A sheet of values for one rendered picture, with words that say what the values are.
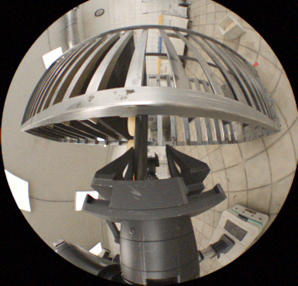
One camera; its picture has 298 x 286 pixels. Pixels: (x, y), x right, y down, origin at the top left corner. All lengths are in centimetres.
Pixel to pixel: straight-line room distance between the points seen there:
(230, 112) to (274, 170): 86
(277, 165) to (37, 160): 305
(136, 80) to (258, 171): 105
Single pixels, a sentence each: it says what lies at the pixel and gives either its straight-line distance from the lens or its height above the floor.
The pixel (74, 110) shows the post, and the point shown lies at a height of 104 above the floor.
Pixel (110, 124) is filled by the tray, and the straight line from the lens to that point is 25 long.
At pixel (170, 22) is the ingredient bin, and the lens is 259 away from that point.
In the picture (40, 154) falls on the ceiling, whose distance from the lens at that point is 222.
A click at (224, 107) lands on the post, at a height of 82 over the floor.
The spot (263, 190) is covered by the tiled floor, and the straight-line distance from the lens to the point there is 104.
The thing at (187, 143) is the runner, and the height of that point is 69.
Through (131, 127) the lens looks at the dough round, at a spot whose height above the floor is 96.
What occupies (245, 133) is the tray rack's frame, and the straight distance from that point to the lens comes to 90.
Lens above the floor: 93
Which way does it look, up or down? level
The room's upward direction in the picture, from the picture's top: 90 degrees counter-clockwise
